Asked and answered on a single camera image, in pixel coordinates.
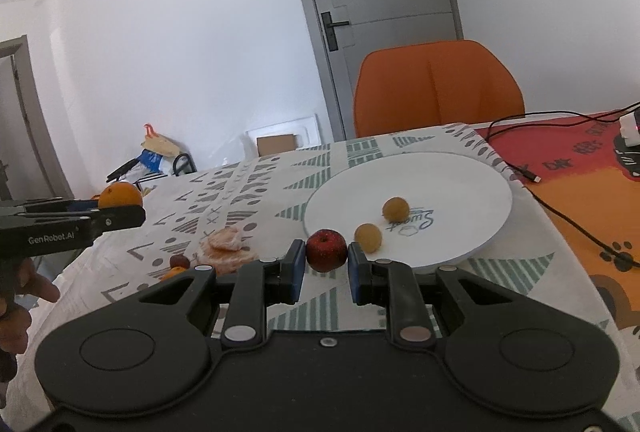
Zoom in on large orange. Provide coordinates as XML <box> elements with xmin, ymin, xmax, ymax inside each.
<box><xmin>98</xmin><ymin>181</ymin><xmax>143</xmax><ymax>209</ymax></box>

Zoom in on peeled pomelo pieces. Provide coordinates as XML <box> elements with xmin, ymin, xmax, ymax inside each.
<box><xmin>194</xmin><ymin>226</ymin><xmax>258</xmax><ymax>277</ymax></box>

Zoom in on yellow round fruit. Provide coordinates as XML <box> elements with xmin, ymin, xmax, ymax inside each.
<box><xmin>354</xmin><ymin>223</ymin><xmax>383</xmax><ymax>253</ymax></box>
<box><xmin>382</xmin><ymin>197</ymin><xmax>411</xmax><ymax>223</ymax></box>

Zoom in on small red apple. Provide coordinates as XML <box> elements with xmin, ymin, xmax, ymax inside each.
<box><xmin>306</xmin><ymin>229</ymin><xmax>348</xmax><ymax>273</ymax></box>

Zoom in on dark red plum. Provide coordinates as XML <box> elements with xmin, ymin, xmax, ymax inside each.
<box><xmin>169</xmin><ymin>254</ymin><xmax>191</xmax><ymax>269</ymax></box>

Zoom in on small mandarin orange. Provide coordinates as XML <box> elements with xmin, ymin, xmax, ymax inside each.
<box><xmin>160</xmin><ymin>266</ymin><xmax>188</xmax><ymax>281</ymax></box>

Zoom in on person's left hand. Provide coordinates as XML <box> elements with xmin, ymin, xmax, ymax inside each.
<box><xmin>1</xmin><ymin>259</ymin><xmax>60</xmax><ymax>383</ymax></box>

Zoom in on white ceramic plate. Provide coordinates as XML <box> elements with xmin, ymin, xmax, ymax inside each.
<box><xmin>303</xmin><ymin>152</ymin><xmax>513</xmax><ymax>269</ymax></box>

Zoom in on black storage rack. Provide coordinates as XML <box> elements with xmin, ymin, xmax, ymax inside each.
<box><xmin>171</xmin><ymin>152</ymin><xmax>198</xmax><ymax>176</ymax></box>

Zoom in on patterned white tablecloth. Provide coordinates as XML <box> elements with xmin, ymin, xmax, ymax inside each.
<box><xmin>1</xmin><ymin>123</ymin><xmax>639</xmax><ymax>431</ymax></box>

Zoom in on brown cardboard box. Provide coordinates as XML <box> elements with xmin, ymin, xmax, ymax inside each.
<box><xmin>256</xmin><ymin>134</ymin><xmax>297</xmax><ymax>157</ymax></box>

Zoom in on white foam packaging board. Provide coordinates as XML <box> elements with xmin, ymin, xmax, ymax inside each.
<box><xmin>246</xmin><ymin>115</ymin><xmax>322</xmax><ymax>157</ymax></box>

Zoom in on orange chair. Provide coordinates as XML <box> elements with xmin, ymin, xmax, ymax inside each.
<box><xmin>352</xmin><ymin>40</ymin><xmax>525</xmax><ymax>137</ymax></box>

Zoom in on red orange cartoon mat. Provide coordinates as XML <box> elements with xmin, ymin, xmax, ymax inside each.
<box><xmin>476</xmin><ymin>109</ymin><xmax>639</xmax><ymax>341</ymax></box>

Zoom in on white power adapter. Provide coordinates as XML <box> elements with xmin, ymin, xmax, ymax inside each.
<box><xmin>618</xmin><ymin>108</ymin><xmax>640</xmax><ymax>147</ymax></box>

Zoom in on black cable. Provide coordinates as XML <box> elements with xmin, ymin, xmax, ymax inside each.
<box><xmin>485</xmin><ymin>100</ymin><xmax>640</xmax><ymax>271</ymax></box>

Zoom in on black door handle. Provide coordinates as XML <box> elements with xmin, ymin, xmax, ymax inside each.
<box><xmin>321</xmin><ymin>11</ymin><xmax>350</xmax><ymax>52</ymax></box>

